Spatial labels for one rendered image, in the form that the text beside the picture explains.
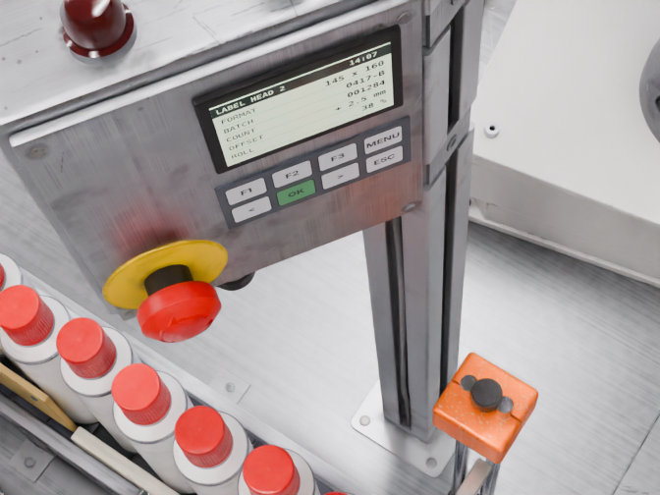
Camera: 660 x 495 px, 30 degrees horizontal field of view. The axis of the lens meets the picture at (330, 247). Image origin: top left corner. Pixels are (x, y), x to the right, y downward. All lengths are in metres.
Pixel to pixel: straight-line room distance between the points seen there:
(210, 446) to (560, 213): 0.40
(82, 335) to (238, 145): 0.37
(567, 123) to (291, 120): 0.57
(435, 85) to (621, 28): 0.58
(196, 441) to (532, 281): 0.41
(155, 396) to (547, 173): 0.38
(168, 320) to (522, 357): 0.57
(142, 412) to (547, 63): 0.46
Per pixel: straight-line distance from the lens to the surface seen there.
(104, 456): 0.99
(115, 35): 0.44
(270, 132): 0.49
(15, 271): 0.92
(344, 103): 0.49
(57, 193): 0.48
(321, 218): 0.58
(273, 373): 1.07
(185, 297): 0.55
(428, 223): 0.63
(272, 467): 0.79
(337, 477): 0.91
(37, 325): 0.86
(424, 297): 0.73
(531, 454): 1.05
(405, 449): 1.04
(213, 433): 0.80
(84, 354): 0.83
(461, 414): 0.68
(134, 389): 0.82
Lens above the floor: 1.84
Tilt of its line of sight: 66 degrees down
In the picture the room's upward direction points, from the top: 10 degrees counter-clockwise
